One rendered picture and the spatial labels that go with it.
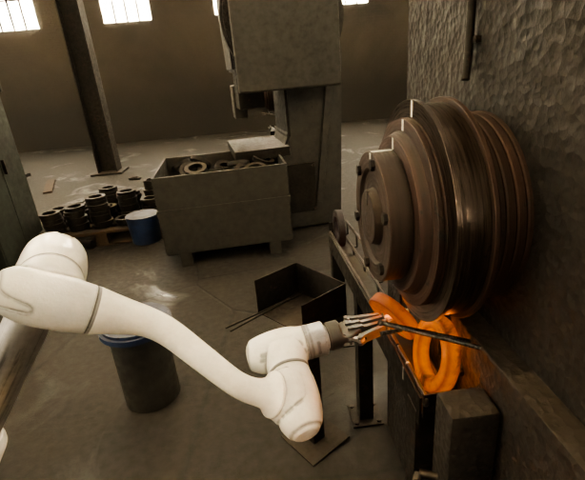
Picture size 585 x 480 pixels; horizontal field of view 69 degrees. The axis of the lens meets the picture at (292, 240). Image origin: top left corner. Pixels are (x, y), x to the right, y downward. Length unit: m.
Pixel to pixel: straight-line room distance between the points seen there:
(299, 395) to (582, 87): 0.76
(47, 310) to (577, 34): 0.98
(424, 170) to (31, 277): 0.75
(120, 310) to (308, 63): 2.82
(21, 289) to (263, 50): 2.79
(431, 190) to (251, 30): 2.77
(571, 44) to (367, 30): 10.50
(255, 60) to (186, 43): 7.60
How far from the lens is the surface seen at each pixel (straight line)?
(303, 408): 0.99
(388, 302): 1.16
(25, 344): 1.17
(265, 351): 1.10
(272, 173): 3.32
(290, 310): 1.60
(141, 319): 0.97
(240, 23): 3.42
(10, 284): 0.94
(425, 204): 0.80
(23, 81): 12.03
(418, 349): 1.17
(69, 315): 0.93
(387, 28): 11.35
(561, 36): 0.80
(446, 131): 0.81
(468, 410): 0.94
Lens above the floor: 1.43
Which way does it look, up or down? 22 degrees down
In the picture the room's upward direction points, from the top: 5 degrees counter-clockwise
